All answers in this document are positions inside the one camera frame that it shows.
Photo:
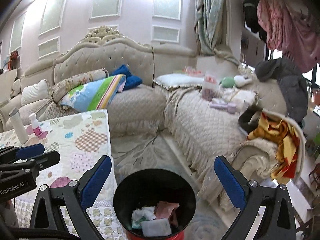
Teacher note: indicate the pink plastic item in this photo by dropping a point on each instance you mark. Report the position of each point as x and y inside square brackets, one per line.
[192, 71]

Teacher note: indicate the striped floral bolster pillow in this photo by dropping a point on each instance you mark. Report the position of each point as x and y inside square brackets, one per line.
[82, 78]

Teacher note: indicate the black hanging garment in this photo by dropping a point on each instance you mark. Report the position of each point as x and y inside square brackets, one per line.
[251, 12]

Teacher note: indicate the clear snack bag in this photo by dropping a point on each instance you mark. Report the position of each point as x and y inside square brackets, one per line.
[210, 90]

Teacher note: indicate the white fluffy cloth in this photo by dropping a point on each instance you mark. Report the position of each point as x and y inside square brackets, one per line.
[240, 98]

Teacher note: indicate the folded cartoon blanket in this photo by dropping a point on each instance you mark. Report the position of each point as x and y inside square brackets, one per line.
[95, 95]

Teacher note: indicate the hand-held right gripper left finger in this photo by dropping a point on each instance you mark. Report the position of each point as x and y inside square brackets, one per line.
[96, 182]

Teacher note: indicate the blue cloth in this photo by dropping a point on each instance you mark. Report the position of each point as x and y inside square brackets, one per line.
[132, 81]

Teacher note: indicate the green plush toy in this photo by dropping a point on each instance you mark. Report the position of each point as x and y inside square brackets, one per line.
[227, 82]

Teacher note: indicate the white bottle with pink label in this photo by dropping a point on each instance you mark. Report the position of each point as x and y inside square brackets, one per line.
[37, 127]

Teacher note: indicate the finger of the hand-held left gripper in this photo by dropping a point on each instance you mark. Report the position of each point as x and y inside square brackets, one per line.
[45, 161]
[31, 151]

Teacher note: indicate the white thermos bottle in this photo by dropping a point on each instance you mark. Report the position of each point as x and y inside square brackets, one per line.
[18, 127]

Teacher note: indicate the white plush toy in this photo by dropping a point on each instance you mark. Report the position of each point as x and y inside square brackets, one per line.
[242, 81]

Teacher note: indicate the beige plush toy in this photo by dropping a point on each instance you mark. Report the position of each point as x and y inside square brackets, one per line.
[15, 87]

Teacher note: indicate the pale green curtain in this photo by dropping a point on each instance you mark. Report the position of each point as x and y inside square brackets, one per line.
[210, 17]

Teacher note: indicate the dark grey jacket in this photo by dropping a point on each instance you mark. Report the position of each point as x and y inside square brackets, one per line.
[292, 87]

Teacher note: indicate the red decoration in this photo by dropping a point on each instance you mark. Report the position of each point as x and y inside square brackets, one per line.
[13, 60]

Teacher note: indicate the lilac plastic case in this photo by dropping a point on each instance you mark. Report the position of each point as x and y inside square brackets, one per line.
[223, 106]

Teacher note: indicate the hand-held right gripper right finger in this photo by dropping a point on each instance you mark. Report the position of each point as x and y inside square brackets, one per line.
[230, 182]

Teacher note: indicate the yellow and red cloth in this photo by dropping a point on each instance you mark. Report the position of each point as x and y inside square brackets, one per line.
[287, 140]

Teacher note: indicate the beige tufted sofa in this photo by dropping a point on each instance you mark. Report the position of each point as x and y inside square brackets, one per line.
[200, 130]

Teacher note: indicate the white tissue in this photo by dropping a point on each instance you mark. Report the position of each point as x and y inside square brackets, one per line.
[143, 213]

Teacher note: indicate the pink hanging garment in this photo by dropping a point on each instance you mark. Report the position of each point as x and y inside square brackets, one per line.
[282, 25]

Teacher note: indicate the black trash bin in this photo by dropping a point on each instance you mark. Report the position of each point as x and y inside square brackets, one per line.
[130, 192]

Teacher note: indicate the white frilled cushion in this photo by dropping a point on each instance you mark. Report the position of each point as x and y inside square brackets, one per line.
[180, 80]

